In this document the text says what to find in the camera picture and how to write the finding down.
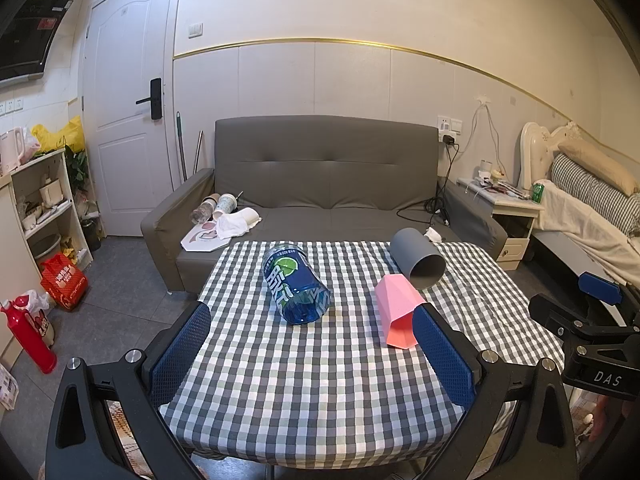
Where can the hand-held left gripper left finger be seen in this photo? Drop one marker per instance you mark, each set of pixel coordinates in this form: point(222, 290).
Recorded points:
point(180, 355)

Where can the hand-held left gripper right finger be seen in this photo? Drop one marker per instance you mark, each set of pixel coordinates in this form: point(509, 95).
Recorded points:
point(442, 355)

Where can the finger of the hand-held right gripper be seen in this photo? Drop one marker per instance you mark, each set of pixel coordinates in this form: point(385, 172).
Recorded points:
point(552, 312)
point(600, 287)

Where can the pink faceted cup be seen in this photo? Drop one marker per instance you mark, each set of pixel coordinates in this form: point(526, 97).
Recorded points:
point(396, 310)

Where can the grey cup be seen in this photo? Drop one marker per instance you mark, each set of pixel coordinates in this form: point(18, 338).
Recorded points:
point(417, 257)

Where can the blue transparent cup green label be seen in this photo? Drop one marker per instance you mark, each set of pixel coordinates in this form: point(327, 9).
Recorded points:
point(296, 285)

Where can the white paper cup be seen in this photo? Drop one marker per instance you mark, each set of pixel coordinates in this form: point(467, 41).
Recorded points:
point(250, 216)

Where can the brown paper cup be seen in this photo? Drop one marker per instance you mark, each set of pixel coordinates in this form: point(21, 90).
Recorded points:
point(212, 200)

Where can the person's right hand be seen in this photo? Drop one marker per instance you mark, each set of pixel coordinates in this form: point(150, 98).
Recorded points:
point(607, 415)

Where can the bed with pillows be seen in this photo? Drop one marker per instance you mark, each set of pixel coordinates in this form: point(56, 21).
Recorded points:
point(575, 220)

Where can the grey checked pillow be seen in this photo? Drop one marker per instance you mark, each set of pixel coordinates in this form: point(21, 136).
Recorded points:
point(595, 192)

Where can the white nightstand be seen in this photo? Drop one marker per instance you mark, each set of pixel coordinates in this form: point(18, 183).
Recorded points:
point(515, 225)

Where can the green drink can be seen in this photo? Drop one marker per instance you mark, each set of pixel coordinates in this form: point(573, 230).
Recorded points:
point(538, 193)

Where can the white pink octagonal board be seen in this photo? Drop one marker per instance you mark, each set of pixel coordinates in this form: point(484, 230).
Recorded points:
point(202, 240)

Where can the white tissue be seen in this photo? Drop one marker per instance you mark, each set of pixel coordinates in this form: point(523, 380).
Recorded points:
point(432, 234)

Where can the beige pillow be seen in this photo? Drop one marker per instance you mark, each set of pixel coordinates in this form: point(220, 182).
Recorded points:
point(597, 162)

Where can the grey white checkered tablecloth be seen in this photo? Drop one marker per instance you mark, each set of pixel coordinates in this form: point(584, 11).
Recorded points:
point(310, 375)

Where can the red shopping bag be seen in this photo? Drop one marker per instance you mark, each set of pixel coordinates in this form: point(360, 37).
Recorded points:
point(65, 282)

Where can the white crumpled cloth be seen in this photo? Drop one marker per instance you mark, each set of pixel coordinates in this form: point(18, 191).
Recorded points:
point(231, 226)

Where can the clear plastic bottle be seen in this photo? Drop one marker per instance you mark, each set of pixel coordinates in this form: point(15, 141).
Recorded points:
point(201, 211)

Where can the red fire extinguisher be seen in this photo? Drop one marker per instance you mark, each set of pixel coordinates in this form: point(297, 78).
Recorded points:
point(32, 335)

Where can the black waste bin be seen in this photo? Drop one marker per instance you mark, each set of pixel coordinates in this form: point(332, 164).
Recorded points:
point(91, 234)

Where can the white plastic bag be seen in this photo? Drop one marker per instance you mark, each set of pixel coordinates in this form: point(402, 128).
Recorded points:
point(36, 300)

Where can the white bed headboard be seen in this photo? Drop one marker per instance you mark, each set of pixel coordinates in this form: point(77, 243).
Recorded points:
point(537, 145)

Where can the white tumbler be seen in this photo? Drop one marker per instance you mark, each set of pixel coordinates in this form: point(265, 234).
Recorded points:
point(486, 167)

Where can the grey plastic basin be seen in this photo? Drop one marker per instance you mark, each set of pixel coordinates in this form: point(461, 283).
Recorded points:
point(46, 246)

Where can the white open shelf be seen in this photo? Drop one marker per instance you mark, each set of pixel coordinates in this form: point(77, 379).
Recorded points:
point(50, 210)

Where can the black charger plug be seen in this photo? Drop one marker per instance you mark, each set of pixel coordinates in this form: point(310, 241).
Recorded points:
point(449, 139)

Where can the metal pole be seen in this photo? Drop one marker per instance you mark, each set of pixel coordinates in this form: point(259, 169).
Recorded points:
point(198, 150)

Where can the green potted plant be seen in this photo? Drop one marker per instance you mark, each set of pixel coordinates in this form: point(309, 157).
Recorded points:
point(77, 170)

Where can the grey sofa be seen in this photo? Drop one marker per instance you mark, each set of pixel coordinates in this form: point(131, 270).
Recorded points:
point(320, 170)

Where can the yellow plastic bag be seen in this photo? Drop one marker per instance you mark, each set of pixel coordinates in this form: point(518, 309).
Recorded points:
point(62, 135)

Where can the white door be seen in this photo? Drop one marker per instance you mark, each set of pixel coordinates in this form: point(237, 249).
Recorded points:
point(127, 110)

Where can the pink electric kettle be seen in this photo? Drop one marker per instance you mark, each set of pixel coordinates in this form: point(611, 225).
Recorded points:
point(10, 150)

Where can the black range hood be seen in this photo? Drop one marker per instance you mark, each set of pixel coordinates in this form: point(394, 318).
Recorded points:
point(27, 40)

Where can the white wall socket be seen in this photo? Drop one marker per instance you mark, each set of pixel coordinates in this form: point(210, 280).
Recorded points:
point(450, 124)

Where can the white light switch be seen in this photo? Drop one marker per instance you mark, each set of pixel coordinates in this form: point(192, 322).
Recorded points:
point(195, 30)

